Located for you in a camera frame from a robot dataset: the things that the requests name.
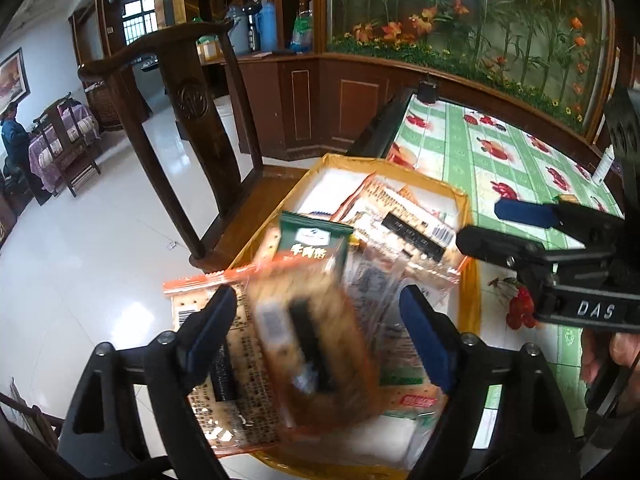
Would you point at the wooden cabinet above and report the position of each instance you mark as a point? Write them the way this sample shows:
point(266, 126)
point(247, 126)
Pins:
point(310, 105)

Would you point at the yellow cardboard box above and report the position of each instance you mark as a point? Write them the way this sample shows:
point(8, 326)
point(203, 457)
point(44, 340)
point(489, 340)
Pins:
point(460, 195)

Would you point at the orange-edged clear cracker packet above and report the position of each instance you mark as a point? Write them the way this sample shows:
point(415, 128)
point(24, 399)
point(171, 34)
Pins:
point(245, 400)

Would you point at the green plastic bag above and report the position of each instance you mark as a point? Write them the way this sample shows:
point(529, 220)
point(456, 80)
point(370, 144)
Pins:
point(207, 40)

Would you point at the flower print glass partition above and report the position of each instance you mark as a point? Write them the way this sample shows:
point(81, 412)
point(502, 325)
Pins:
point(475, 20)

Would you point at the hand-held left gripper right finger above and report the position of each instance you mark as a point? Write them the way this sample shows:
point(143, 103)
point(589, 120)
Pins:
point(425, 342)

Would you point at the black round container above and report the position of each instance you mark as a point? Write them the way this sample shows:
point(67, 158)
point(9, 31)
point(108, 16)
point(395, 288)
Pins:
point(428, 92)

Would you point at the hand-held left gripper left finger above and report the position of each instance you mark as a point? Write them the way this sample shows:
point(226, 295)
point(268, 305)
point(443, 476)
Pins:
point(210, 327)

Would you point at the yellow-orange biscuit packet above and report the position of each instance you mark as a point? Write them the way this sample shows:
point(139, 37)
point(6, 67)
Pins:
point(400, 220)

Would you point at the wooden chair with cloth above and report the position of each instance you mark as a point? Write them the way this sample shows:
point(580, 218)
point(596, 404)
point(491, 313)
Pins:
point(65, 135)

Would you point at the orange cracker packet black stripe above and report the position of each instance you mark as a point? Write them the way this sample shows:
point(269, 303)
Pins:
point(320, 350)

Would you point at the blue thermos flask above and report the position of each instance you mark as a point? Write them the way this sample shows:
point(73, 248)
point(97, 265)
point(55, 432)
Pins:
point(269, 25)

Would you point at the person's right hand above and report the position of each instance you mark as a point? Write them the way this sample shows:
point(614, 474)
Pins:
point(597, 355)

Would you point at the clear plastic snack packet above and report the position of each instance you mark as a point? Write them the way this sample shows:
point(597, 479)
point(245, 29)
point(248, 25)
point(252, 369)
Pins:
point(375, 300)

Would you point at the framed wall picture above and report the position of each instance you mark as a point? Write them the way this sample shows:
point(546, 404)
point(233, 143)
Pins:
point(12, 77)

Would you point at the green-edged cracker packet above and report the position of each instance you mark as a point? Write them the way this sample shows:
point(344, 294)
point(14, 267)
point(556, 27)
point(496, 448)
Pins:
point(410, 400)

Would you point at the dark green cracker packet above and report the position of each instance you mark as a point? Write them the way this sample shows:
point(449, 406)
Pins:
point(310, 245)

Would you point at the dark wooden chair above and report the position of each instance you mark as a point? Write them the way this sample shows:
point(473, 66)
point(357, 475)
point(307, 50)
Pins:
point(200, 125)

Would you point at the green fruit print tablecloth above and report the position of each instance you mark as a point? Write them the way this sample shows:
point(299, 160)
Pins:
point(500, 160)

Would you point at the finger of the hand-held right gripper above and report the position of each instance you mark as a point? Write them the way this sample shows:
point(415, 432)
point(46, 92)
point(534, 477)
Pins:
point(495, 245)
point(525, 212)

